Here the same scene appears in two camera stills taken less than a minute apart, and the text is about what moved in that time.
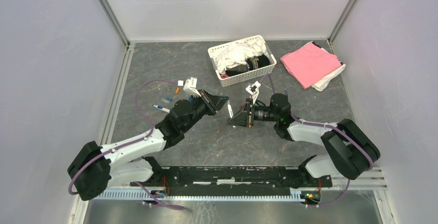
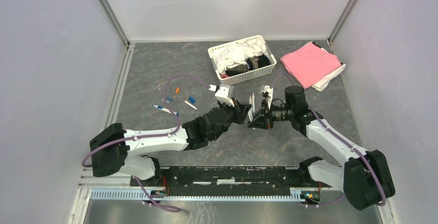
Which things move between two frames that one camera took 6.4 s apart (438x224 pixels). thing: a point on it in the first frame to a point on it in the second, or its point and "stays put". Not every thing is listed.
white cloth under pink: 322,85 stays put
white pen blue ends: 162,108 stays put
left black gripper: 213,102 to 238,111
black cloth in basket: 252,64 stays put
